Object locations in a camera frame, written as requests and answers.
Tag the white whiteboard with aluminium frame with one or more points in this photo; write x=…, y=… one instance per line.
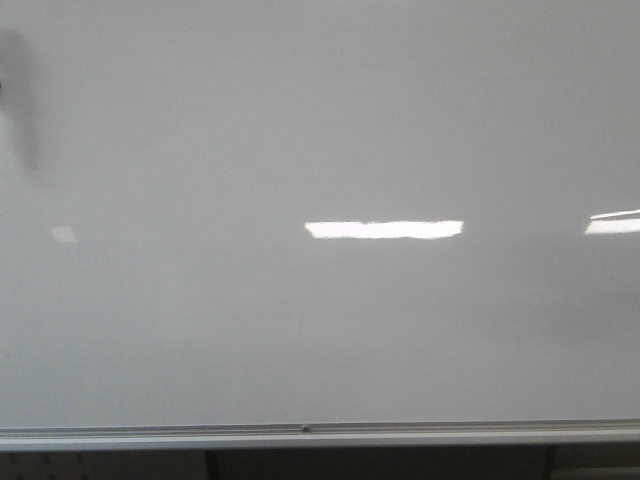
x=245, y=224

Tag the grey cabinet under whiteboard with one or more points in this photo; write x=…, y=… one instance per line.
x=578, y=461

